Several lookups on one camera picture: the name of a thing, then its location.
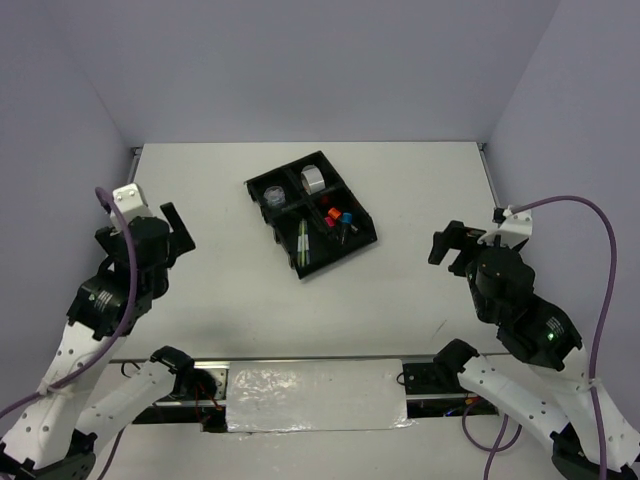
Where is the blue capped black highlighter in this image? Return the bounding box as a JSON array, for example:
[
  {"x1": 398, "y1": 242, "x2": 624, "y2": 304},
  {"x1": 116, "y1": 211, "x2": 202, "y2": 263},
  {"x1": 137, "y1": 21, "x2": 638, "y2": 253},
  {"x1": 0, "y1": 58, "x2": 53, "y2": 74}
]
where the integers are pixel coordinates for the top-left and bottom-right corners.
[{"x1": 340, "y1": 212, "x2": 352, "y2": 246}]

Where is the orange capped black marker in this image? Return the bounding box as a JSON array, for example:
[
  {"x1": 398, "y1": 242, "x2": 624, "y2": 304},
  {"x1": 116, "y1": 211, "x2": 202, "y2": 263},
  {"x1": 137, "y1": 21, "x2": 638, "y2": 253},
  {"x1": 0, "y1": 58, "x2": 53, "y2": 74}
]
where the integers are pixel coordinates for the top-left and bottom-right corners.
[{"x1": 318, "y1": 196, "x2": 359, "y2": 235}]

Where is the pink capped black highlighter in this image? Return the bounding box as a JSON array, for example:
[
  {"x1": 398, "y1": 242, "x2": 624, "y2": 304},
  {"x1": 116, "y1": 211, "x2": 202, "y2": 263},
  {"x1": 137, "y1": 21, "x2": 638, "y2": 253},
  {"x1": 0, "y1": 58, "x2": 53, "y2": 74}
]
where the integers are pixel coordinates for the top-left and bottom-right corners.
[{"x1": 324, "y1": 208, "x2": 342, "y2": 237}]

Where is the clear blue pen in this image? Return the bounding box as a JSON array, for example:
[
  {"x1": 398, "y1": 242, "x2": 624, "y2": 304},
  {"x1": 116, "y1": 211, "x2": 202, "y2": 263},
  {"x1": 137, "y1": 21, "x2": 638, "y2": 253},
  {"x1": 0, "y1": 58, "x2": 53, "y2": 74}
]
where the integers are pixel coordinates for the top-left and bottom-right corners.
[{"x1": 300, "y1": 232, "x2": 310, "y2": 267}]

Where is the clear tape roll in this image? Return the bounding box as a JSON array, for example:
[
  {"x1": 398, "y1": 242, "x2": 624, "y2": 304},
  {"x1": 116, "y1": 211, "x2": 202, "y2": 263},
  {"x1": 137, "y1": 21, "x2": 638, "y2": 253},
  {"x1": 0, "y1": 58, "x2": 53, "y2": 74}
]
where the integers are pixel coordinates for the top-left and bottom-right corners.
[{"x1": 300, "y1": 165, "x2": 326, "y2": 195}]

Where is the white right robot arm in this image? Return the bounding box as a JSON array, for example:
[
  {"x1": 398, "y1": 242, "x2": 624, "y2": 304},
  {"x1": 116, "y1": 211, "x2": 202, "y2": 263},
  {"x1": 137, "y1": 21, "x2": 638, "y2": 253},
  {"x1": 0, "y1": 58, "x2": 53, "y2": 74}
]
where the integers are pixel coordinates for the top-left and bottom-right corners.
[{"x1": 399, "y1": 197, "x2": 639, "y2": 479}]

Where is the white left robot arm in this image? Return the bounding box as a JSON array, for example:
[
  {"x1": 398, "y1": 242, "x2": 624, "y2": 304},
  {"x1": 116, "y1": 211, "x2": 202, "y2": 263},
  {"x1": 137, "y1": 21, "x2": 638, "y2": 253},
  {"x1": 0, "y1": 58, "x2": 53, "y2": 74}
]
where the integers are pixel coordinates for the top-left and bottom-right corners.
[{"x1": 1, "y1": 183, "x2": 218, "y2": 479}]

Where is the black compartment tray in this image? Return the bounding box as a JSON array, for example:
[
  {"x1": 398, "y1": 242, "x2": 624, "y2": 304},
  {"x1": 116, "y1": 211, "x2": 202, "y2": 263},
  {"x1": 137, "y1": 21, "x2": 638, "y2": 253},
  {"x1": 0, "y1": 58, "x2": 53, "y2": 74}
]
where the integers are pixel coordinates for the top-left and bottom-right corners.
[{"x1": 246, "y1": 150, "x2": 378, "y2": 279}]

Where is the aluminium table edge rail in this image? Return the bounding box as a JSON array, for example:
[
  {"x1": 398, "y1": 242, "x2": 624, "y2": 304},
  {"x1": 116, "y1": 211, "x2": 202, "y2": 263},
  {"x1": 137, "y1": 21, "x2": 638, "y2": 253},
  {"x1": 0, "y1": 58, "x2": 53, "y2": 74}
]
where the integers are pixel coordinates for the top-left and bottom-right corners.
[{"x1": 116, "y1": 146, "x2": 144, "y2": 212}]

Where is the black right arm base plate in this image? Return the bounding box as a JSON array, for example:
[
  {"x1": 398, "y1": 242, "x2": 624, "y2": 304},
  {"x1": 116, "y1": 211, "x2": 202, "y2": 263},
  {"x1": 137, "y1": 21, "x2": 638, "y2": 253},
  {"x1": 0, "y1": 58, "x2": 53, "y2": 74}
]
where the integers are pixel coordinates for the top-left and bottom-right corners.
[{"x1": 401, "y1": 362, "x2": 451, "y2": 397}]

